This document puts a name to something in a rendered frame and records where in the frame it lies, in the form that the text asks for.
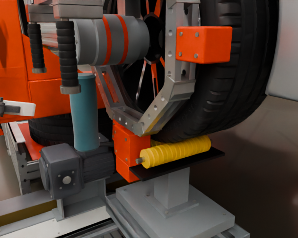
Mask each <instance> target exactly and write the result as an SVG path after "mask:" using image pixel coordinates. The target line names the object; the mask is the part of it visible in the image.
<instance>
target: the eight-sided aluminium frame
mask: <svg viewBox="0 0 298 238"><path fill-rule="evenodd" d="M102 1H103V14H107V7H108V4H109V1H110V0H102ZM199 4H200V0H166V37H165V82H164V86H163V88H162V89H161V90H160V92H159V93H158V95H157V96H156V98H155V99H154V100H153V102H152V103H151V105H150V106H149V107H148V109H147V110H146V111H145V113H144V114H142V113H140V112H138V111H136V110H134V109H132V108H130V107H128V106H126V104H125V102H124V100H123V97H122V95H121V92H120V90H119V87H118V85H117V82H116V80H115V77H114V75H113V73H112V70H111V68H110V65H104V66H91V71H92V73H93V74H94V75H95V76H96V83H97V86H98V89H99V91H100V94H101V96H102V99H103V102H104V104H105V107H106V112H107V114H108V115H109V117H110V118H111V120H113V119H114V120H115V121H116V122H117V123H119V124H120V125H122V126H124V127H125V128H127V129H128V130H130V131H131V132H133V133H134V134H135V135H138V136H139V137H143V136H149V135H153V134H157V133H158V132H159V131H160V130H162V127H163V126H164V125H165V124H166V123H167V122H168V121H169V120H170V119H171V118H172V116H173V115H174V114H175V113H176V112H177V111H178V110H179V109H180V107H181V106H182V105H183V104H184V103H185V102H186V101H187V99H190V97H191V95H192V94H193V93H194V85H195V82H196V79H195V66H196V63H192V62H185V61H179V60H176V33H177V28H178V27H179V26H198V11H199ZM102 73H103V74H104V76H105V79H106V81H107V84H108V87H109V89H110V92H111V94H112V97H113V99H114V102H113V100H112V97H111V95H110V92H109V90H108V87H107V84H106V82H105V79H104V76H103V74H102Z"/></svg>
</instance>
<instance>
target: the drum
mask: <svg viewBox="0 0 298 238"><path fill-rule="evenodd" d="M69 21H73V22H74V30H75V35H74V37H75V45H76V54H77V56H76V58H77V65H86V64H88V65H90V66H104V65H120V64H132V63H134V62H135V61H136V60H141V59H143V58H144V57H145V56H146V55H147V53H148V50H149V30H148V27H147V25H146V23H145V22H144V21H143V20H141V19H138V18H135V17H134V16H125V15H118V14H103V18H102V19H69Z"/></svg>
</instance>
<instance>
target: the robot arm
mask: <svg viewBox="0 0 298 238"><path fill-rule="evenodd" d="M35 107H36V105H35V104H34V103H27V102H15V101H6V100H3V97H0V116H1V117H3V115H4V114H9V115H21V116H34V115H35Z"/></svg>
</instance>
